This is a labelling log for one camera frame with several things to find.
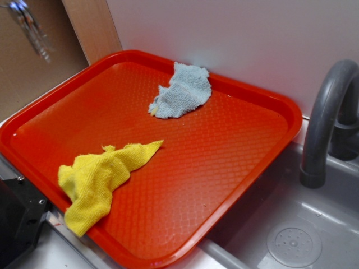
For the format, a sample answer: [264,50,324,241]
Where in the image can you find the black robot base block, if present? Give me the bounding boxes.
[1,176,49,268]

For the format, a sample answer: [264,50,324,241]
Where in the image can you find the red plastic tray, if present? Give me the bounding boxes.
[1,50,302,268]

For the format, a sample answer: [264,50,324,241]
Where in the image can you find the sink drain cover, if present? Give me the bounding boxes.
[266,221,322,268]

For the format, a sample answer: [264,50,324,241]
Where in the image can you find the grey plastic sink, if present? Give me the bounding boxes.
[36,141,359,269]

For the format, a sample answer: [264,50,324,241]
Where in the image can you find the wooden board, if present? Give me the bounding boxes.
[62,0,122,64]

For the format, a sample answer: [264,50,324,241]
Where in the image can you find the yellow microfiber cloth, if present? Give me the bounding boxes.
[58,140,163,237]

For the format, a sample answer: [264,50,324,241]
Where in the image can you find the light blue microfiber cloth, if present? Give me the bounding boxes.
[148,62,212,119]

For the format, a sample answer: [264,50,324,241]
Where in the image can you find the grey curved faucet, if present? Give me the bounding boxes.
[300,59,358,188]

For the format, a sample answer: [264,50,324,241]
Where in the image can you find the silver keys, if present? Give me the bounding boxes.
[2,1,53,63]

